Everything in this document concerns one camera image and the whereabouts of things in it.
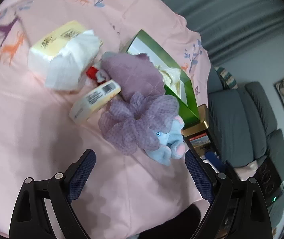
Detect striped cushion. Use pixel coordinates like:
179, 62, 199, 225
214, 66, 238, 90

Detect green cardboard box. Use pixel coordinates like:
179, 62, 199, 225
121, 30, 199, 128

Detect grey sofa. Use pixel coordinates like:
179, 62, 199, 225
207, 67, 284, 229

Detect black camera module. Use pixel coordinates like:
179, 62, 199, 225
253, 157, 284, 207

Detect cream yellow towel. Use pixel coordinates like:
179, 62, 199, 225
155, 65, 181, 97

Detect blue plush elephant toy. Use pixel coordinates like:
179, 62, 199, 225
146, 116, 186, 166

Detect purple mesh bath sponge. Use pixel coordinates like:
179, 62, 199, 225
99, 92, 179, 155

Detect red white sock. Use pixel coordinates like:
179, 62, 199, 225
86, 62, 110, 85

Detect black gold tin box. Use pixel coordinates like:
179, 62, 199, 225
182, 104, 219, 160

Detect purple cloth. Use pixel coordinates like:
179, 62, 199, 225
101, 52, 165, 102

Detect grey curtain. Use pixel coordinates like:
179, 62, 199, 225
162, 0, 284, 66

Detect pink printed tablecloth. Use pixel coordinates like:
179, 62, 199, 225
0, 0, 211, 238

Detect large yellow tissue pack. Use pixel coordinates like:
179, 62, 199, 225
28, 21, 103, 92

